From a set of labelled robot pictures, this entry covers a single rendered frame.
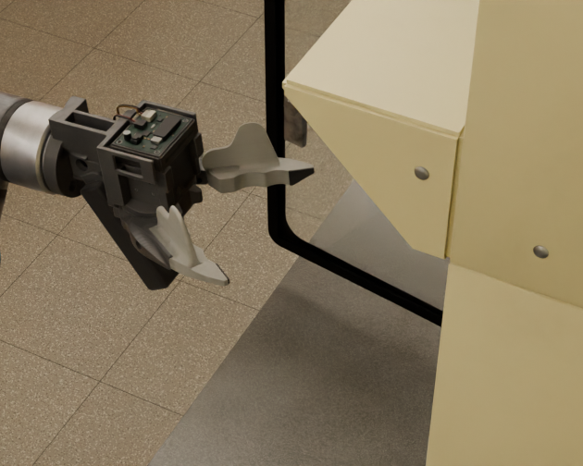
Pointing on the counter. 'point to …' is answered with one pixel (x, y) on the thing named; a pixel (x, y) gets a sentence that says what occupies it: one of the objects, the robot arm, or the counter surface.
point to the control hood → (395, 106)
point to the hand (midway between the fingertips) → (276, 231)
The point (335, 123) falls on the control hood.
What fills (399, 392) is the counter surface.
